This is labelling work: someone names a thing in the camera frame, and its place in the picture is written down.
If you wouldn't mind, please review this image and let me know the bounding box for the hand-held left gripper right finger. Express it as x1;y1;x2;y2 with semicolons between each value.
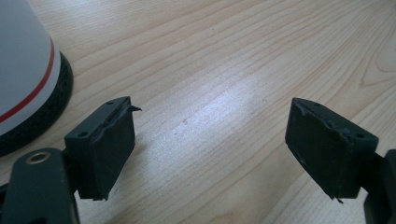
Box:
284;97;380;204

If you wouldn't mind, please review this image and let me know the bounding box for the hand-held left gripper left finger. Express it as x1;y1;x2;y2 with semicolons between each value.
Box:
64;95;143;202

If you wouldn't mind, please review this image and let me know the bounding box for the white cup with red stripe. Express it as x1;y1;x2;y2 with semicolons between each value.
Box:
0;0;75;158

